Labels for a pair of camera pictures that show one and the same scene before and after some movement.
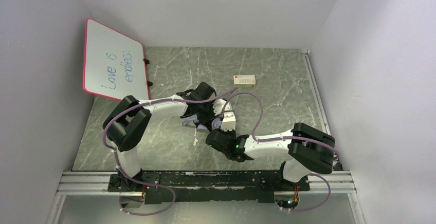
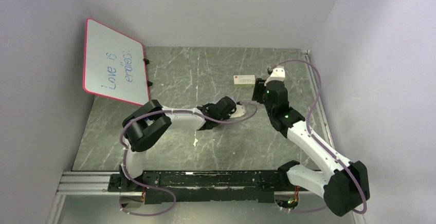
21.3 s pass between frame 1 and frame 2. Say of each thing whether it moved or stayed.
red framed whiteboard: stayed
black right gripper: moved
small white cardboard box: stayed
